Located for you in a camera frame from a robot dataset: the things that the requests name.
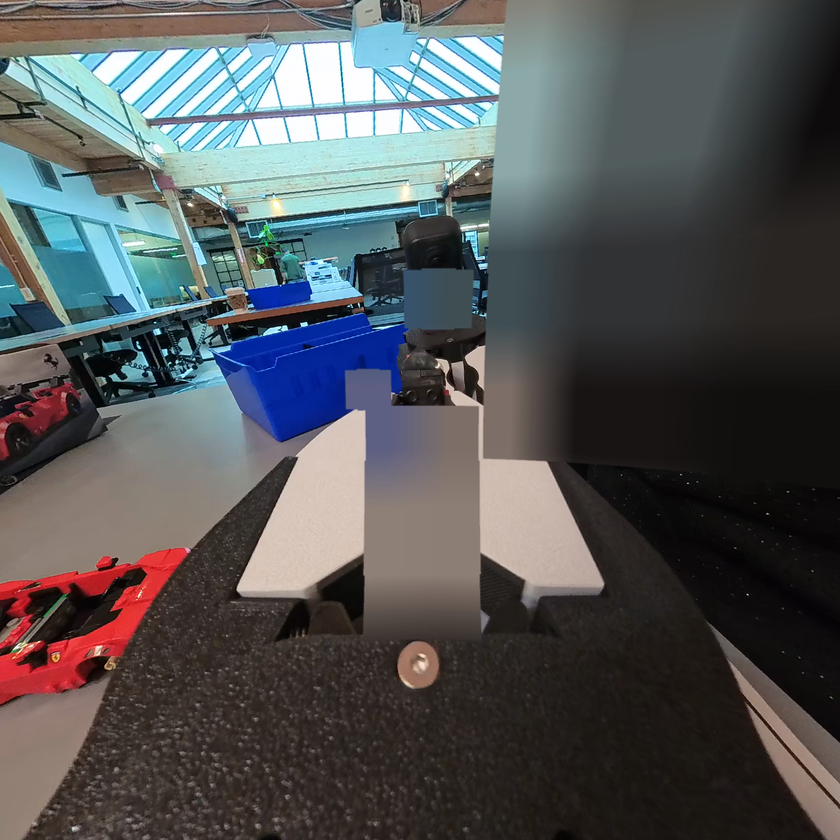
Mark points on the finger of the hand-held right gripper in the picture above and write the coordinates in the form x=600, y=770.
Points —
x=472, y=374

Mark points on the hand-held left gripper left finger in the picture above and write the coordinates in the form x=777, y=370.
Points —
x=308, y=525

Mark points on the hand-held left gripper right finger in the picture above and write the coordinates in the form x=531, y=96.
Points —
x=544, y=538

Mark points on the red black brick subassembly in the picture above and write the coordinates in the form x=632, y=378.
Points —
x=420, y=387

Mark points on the white instruction booklet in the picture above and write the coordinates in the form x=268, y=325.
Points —
x=787, y=754

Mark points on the toy set cardboard box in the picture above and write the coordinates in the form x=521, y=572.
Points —
x=39, y=420

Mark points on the wooden background desk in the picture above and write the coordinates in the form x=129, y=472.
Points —
x=98, y=325
x=315, y=305

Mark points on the blue plastic storage bin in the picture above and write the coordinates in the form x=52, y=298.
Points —
x=279, y=296
x=295, y=394

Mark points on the green potted plant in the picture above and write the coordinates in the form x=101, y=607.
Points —
x=266, y=246

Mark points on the paper coffee cup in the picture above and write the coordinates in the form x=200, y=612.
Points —
x=237, y=300

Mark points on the white ceiling projector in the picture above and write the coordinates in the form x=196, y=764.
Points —
x=384, y=43

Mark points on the red brick-built toy car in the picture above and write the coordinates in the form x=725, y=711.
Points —
x=65, y=669

